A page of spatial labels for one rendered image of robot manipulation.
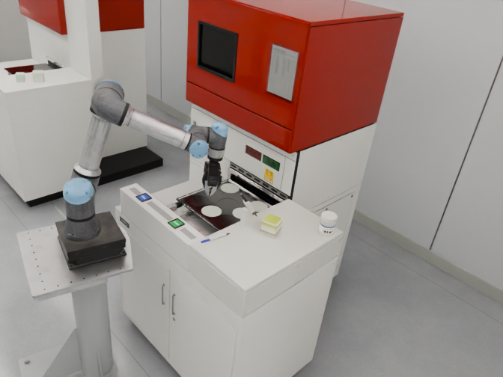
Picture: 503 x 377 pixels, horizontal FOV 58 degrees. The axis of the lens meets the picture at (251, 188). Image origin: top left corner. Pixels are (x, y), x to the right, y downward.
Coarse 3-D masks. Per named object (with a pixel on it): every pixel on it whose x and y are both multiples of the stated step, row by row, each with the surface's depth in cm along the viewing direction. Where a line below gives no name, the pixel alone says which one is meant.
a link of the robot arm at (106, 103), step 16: (96, 96) 173; (112, 96) 173; (96, 112) 175; (112, 112) 172; (128, 112) 173; (144, 128) 178; (160, 128) 179; (176, 128) 183; (176, 144) 184; (192, 144) 183
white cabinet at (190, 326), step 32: (128, 224) 227; (160, 256) 212; (128, 288) 252; (160, 288) 221; (192, 288) 198; (288, 288) 195; (320, 288) 218; (160, 320) 233; (192, 320) 207; (224, 320) 187; (256, 320) 185; (288, 320) 208; (320, 320) 236; (160, 352) 246; (192, 352) 217; (224, 352) 194; (256, 352) 199; (288, 352) 225
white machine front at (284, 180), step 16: (192, 112) 266; (208, 112) 256; (240, 128) 240; (208, 144) 264; (240, 144) 244; (256, 144) 234; (192, 160) 281; (208, 160) 269; (224, 160) 258; (240, 160) 247; (256, 160) 238; (288, 160) 221; (224, 176) 263; (256, 176) 242; (288, 176) 224; (256, 192) 248; (288, 192) 228
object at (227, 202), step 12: (228, 180) 251; (204, 192) 237; (216, 192) 239; (240, 192) 241; (192, 204) 227; (204, 204) 228; (216, 204) 229; (228, 204) 230; (240, 204) 231; (204, 216) 219; (216, 216) 220; (228, 216) 221
